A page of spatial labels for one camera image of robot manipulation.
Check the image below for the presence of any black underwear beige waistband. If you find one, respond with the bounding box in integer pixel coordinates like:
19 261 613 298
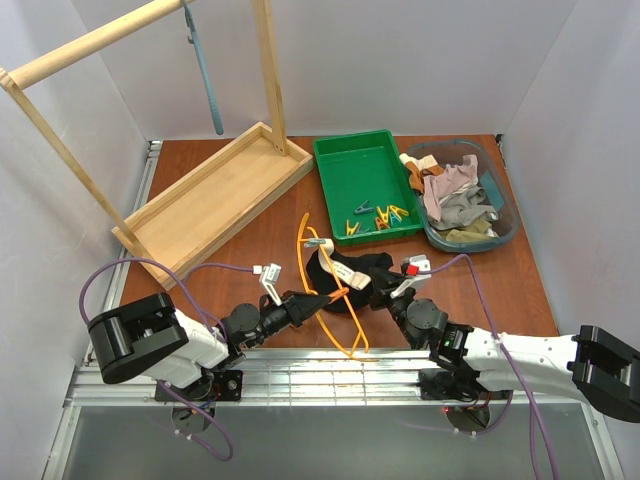
305 241 393 314

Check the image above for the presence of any teal clothespin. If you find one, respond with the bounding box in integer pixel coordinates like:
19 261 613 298
303 239 326 248

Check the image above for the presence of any yellow plastic hanger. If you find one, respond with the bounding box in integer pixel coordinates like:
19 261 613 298
296 213 380 362

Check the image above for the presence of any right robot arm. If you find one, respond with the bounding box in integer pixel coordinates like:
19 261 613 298
370 268 639 423

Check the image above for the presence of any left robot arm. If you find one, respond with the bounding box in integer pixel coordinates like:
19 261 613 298
88 291 332 389

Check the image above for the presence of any blue plastic hanger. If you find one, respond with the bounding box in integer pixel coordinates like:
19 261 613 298
180 0 224 135

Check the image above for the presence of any orange clothespin front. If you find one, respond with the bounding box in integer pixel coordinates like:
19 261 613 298
375 216 390 230

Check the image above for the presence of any yellow clothespin front left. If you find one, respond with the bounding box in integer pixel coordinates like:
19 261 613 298
345 220 361 236

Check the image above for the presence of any yellow clothespin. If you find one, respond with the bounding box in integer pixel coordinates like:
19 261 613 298
345 220 361 236
389 205 409 222

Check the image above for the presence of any blue clothespin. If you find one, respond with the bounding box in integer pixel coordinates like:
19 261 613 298
389 212 402 226

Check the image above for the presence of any yellow clothespin right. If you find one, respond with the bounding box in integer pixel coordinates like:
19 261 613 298
389 205 409 222

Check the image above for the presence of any dark grey clothespin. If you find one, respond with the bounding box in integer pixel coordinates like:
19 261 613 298
354 201 374 215

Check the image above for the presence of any green plastic tray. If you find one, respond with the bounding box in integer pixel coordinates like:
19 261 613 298
313 130 423 246

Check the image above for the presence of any pile of clothes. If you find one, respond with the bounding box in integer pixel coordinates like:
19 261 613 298
399 153 499 244

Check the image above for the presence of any clear plastic laundry bin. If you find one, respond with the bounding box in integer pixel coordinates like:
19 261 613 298
405 139 520 254

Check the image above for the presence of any wooden clothes rack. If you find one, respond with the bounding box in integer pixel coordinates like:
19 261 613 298
1 1 313 290

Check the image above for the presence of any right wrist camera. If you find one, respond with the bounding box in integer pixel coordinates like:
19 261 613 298
390 254 431 299

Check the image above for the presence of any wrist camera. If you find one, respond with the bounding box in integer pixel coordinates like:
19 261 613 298
390 254 431 299
259 263 282 306

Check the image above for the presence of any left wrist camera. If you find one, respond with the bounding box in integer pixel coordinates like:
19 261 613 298
259 263 282 306

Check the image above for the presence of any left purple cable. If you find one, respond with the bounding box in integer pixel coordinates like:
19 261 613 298
80 258 264 461

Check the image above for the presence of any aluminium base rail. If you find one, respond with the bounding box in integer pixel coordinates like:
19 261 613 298
63 348 601 409

